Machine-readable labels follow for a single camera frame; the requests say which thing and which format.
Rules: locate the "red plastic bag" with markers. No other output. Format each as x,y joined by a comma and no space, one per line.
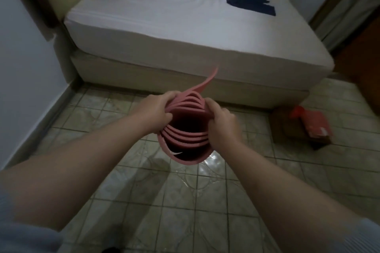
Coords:
314,122

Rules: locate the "person's left thumb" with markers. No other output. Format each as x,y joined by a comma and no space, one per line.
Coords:
167,117

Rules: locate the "pink foam mat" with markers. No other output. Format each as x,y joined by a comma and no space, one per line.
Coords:
187,131

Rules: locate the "brown wooden door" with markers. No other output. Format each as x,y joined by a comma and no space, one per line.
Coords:
360,60

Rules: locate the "person's right forearm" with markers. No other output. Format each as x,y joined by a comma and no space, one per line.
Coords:
285,196

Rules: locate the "brown cardboard box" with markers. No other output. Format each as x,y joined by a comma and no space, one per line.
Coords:
297,131

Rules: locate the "beige bed base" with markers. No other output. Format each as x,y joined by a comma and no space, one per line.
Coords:
190,83

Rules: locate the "person's left forearm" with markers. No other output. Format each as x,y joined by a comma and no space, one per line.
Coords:
74,172

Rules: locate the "person's right hand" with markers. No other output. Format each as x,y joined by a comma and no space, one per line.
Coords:
222,128

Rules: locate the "light blue sleeve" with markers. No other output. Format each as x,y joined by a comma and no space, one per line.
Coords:
17,229

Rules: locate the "person's left hand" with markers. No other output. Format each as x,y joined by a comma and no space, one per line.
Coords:
151,113

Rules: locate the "person's right thumb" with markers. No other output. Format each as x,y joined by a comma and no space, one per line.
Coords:
208,107

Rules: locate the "white mattress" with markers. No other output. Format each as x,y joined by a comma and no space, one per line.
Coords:
190,27

